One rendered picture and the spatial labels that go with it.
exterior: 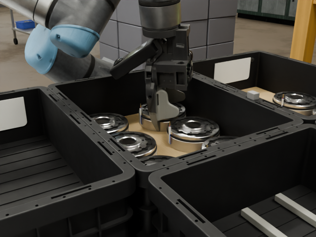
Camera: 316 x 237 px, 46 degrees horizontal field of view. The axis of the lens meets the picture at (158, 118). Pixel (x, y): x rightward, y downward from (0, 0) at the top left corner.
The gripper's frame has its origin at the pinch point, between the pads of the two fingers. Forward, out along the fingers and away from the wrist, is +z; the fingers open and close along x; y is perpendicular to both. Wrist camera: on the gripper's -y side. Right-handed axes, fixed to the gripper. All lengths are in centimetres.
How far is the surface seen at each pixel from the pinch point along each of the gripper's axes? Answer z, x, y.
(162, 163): -11.7, -30.2, 9.0
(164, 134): 1.8, -3.4, 2.1
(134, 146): -3.7, -15.8, 0.0
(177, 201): -12.6, -37.3, 12.4
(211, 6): 48, 287, -23
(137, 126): 1.8, -0.9, -4.5
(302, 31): 35, 172, 46
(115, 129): -2.6, -9.4, -5.9
